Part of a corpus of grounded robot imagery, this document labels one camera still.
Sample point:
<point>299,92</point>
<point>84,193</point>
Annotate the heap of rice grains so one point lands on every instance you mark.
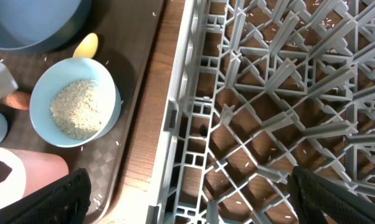
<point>77,111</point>

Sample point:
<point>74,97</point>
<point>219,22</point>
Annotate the dark brown serving tray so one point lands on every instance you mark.
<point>126,30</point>

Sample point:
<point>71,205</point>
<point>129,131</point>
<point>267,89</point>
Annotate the light blue bowl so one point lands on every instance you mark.
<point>56,78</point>

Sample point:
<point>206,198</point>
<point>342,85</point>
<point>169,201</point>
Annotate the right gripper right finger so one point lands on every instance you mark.
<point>313,197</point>

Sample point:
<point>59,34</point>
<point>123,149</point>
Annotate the pink cup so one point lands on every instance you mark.
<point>25,172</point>

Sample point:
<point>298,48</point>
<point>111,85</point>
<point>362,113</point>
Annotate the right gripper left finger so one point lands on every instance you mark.
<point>64,201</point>

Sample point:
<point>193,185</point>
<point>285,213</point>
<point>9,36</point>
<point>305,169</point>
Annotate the orange carrot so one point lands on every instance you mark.
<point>18,100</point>

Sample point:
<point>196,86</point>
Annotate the grey dishwasher rack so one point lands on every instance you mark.
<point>257,88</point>

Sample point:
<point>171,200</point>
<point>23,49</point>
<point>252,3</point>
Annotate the dark blue plate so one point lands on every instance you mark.
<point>36,26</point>

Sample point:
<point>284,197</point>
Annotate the pale yellow plastic spoon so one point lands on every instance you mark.
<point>87,48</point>

